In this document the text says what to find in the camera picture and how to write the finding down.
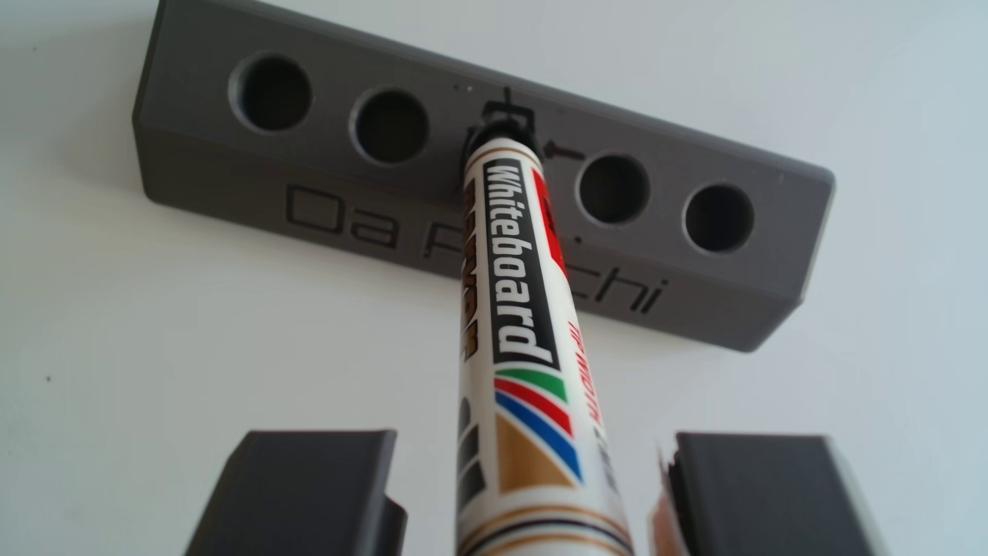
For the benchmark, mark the whiteboard with silver frame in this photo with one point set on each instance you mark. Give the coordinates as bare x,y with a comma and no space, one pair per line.
116,347

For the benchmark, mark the grey marker holder block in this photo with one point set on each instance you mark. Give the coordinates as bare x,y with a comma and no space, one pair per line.
201,170

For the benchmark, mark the white whiteboard marker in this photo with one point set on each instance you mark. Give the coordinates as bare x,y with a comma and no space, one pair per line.
525,309

